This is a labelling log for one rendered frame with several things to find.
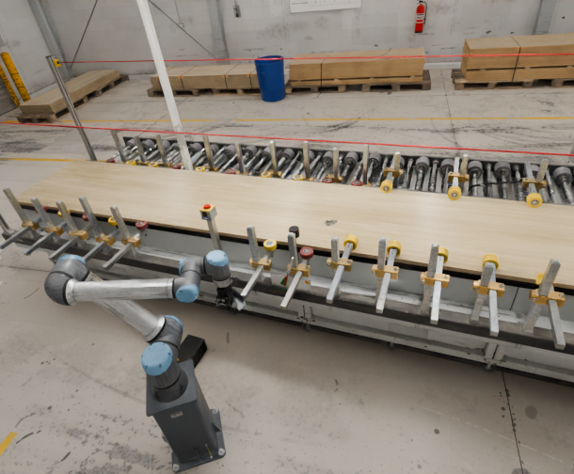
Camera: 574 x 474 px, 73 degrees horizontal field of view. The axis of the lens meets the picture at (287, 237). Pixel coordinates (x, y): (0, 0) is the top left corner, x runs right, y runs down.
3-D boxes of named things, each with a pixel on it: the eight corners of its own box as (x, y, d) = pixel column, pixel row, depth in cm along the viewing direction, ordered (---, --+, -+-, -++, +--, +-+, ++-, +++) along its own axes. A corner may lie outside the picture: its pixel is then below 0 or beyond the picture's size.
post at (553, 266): (531, 334, 199) (561, 263, 170) (522, 332, 200) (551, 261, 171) (530, 328, 201) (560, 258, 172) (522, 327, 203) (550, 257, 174)
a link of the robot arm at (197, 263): (175, 270, 173) (203, 267, 173) (180, 254, 182) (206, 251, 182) (181, 286, 179) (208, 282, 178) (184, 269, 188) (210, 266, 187)
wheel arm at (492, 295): (498, 337, 172) (500, 331, 170) (488, 335, 173) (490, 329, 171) (493, 263, 208) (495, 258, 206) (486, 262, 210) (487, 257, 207)
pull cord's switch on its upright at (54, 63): (103, 171, 402) (54, 56, 335) (92, 170, 407) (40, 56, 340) (108, 167, 408) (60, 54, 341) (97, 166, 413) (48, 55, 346)
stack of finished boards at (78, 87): (119, 76, 951) (118, 69, 941) (54, 113, 767) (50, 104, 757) (92, 77, 969) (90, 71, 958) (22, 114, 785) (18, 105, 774)
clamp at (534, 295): (562, 308, 182) (566, 301, 179) (529, 303, 186) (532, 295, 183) (560, 299, 186) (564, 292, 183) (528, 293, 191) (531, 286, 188)
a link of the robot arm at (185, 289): (28, 292, 160) (196, 287, 162) (42, 272, 169) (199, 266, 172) (39, 312, 167) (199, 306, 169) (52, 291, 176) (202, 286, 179)
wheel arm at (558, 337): (563, 350, 164) (566, 345, 162) (555, 348, 165) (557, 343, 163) (550, 289, 190) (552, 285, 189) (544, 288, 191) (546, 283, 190)
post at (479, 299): (474, 332, 212) (494, 266, 183) (467, 331, 213) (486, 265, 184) (474, 327, 214) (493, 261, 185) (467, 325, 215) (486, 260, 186)
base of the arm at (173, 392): (189, 395, 201) (184, 385, 195) (152, 407, 198) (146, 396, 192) (186, 365, 216) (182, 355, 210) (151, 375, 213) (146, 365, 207)
